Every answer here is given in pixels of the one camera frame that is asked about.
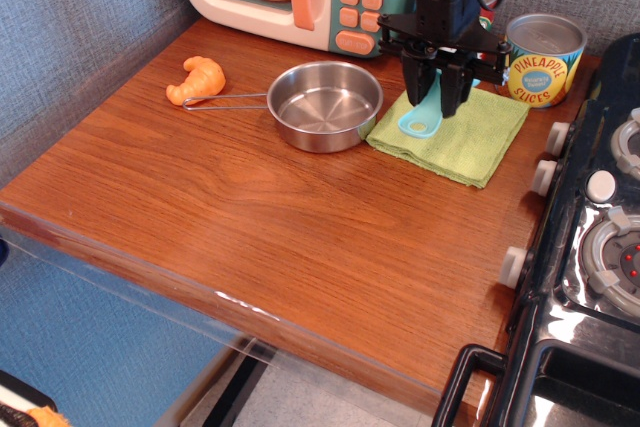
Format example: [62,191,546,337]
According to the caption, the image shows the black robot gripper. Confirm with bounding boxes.
[378,0,511,118]

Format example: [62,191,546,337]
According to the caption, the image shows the teal dish brush white bristles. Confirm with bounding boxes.
[397,69,482,140]

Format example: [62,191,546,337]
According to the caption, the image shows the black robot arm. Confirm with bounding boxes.
[378,0,511,118]

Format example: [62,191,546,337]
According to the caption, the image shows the green folded cloth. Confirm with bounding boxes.
[367,88,529,188]

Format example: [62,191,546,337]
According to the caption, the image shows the tomato sauce can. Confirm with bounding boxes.
[477,0,502,31]

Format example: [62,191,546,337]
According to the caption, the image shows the pineapple slices can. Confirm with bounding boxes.
[496,13,587,108]

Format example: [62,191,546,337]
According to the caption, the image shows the small steel pan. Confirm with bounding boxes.
[181,60,385,154]

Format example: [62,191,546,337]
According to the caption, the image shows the grey stove knob upper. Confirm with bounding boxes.
[545,122,571,157]

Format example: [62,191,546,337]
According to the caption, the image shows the grey stove knob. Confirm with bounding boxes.
[545,122,571,157]
[499,246,528,289]
[530,160,557,197]

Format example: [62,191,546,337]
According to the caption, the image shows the grey stove knob middle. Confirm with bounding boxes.
[530,160,557,197]

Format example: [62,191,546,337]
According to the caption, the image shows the grey stove knob lower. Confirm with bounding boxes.
[499,246,528,289]

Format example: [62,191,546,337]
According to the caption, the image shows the orange toy croissant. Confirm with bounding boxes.
[165,56,226,107]

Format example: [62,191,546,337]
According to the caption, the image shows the black toy stove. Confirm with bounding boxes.
[433,34,639,426]

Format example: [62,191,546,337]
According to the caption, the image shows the orange plush object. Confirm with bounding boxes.
[27,406,71,427]

